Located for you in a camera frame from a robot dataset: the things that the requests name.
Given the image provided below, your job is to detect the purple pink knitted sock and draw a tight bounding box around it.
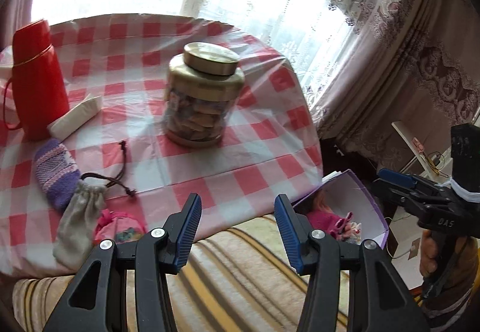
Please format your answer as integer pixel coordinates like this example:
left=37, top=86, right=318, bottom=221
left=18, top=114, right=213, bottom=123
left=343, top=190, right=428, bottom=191
left=33, top=138, right=80, bottom=212

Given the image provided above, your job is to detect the magenta knitted hat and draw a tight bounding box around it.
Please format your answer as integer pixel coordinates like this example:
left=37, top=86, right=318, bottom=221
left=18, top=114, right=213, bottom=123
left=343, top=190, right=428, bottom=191
left=307, top=205, right=360, bottom=241

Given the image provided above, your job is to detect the right hand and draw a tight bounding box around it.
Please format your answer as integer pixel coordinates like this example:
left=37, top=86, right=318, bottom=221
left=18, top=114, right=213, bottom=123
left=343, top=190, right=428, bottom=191
left=419, top=230, right=438, bottom=278

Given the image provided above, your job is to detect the purple storage box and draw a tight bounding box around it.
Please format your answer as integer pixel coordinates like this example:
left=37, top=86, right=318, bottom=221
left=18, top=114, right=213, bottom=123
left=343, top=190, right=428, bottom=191
left=292, top=169, right=389, bottom=249

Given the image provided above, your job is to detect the red white checkered tablecloth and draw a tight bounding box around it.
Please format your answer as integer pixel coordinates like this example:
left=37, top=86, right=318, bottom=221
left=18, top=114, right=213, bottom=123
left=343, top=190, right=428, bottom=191
left=0, top=13, right=325, bottom=279

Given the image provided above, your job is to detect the clear snack jar gold lid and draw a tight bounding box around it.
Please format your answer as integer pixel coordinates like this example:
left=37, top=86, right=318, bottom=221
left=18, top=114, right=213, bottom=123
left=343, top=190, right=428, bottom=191
left=163, top=42, right=245, bottom=148

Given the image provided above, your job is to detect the floral lace curtain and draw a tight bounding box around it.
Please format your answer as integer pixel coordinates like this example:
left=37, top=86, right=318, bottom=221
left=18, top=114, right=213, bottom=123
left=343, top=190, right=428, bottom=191
left=1, top=0, right=479, bottom=169

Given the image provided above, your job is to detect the red thermos flask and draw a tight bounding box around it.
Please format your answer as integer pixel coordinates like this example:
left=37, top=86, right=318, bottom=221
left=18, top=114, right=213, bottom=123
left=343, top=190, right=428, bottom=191
left=6, top=20, right=70, bottom=142

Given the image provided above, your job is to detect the black gripper camera mount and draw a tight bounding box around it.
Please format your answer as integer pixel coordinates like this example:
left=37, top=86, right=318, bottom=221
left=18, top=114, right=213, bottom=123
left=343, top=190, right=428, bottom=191
left=451, top=124, right=479, bottom=203

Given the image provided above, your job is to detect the beige drawstring bag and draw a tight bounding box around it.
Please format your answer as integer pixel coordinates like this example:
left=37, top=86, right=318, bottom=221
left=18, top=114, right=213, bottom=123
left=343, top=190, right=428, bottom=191
left=53, top=141, right=136, bottom=272

